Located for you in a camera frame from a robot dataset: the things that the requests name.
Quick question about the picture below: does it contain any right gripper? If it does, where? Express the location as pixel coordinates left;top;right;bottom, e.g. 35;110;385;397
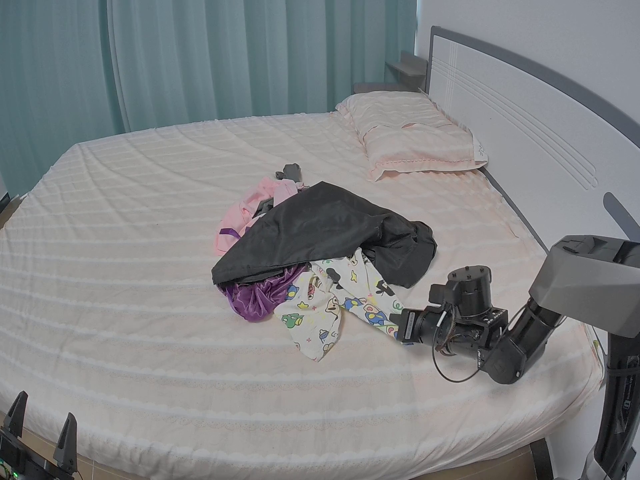
395;307;453;345

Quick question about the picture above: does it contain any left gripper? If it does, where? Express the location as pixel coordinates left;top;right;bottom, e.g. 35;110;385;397
0;390;81;480

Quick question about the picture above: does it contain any white printed pyjama top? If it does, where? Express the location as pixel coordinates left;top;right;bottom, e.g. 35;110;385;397
272;248;406;363

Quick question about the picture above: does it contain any bed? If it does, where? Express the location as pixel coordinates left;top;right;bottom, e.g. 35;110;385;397
0;25;640;480

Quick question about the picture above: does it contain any black garment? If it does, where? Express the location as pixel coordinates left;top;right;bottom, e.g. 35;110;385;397
211;180;438;290

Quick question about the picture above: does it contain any purple satin garment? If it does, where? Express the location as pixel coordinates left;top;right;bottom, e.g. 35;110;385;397
219;227;307;324

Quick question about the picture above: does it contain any pale pink pillow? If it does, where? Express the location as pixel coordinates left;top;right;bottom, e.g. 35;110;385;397
334;90;493;184

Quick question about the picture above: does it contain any dark grey garment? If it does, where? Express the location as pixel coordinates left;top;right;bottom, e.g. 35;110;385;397
255;163;307;219

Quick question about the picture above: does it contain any pink garment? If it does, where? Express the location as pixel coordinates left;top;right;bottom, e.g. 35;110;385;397
215;175;308;256

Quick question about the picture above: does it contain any grey bedside table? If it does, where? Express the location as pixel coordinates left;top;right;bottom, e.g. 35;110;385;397
352;50;431;95

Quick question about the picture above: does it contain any blue-green curtain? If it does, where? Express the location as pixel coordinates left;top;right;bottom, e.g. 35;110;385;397
0;0;420;204

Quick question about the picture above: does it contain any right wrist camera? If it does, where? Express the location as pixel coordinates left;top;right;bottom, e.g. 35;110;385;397
427;282;458;314

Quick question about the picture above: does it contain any black cable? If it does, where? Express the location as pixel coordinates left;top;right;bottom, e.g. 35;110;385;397
431;313;483;384

